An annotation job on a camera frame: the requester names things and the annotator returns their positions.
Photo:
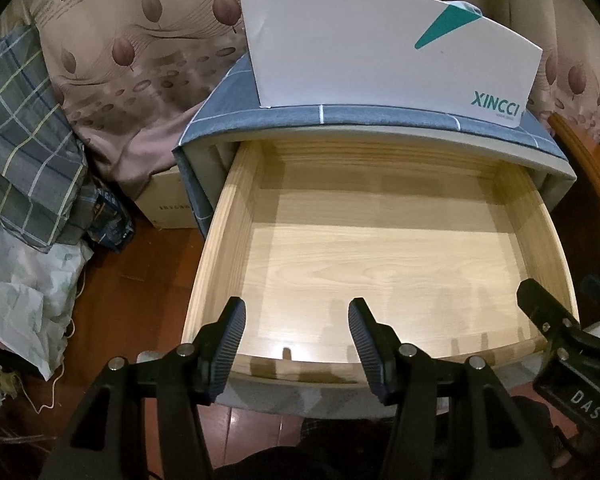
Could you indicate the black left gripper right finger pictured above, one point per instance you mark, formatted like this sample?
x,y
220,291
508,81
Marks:
x,y
453,420

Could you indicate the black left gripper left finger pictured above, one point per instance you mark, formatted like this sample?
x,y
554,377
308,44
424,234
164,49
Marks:
x,y
105,438

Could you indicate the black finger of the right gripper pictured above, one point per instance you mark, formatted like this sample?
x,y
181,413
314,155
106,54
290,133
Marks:
x,y
544,311

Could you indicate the light blue underwear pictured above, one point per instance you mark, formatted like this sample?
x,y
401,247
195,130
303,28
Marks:
x,y
467,6

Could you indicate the wooden drawer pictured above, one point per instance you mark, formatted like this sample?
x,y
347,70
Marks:
x,y
435,242

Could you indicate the white floral crumpled cloth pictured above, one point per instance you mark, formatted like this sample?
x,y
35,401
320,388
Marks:
x,y
37,295

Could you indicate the dark blue patterned bag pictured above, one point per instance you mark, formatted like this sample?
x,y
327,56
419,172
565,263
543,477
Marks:
x,y
101,218

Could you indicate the brown cardboard box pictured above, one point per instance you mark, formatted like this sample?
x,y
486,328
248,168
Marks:
x,y
164,201

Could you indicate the grey plaid blanket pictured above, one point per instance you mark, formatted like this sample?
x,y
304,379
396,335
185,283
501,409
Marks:
x,y
42,163

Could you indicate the blue fabric covered nightstand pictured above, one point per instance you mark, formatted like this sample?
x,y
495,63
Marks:
x,y
233,115

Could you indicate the white XINCCI cardboard box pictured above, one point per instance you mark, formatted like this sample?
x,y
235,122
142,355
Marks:
x,y
422,54

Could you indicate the beige leaf print bedsheet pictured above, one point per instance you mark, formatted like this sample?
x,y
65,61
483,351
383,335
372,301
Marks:
x,y
129,74

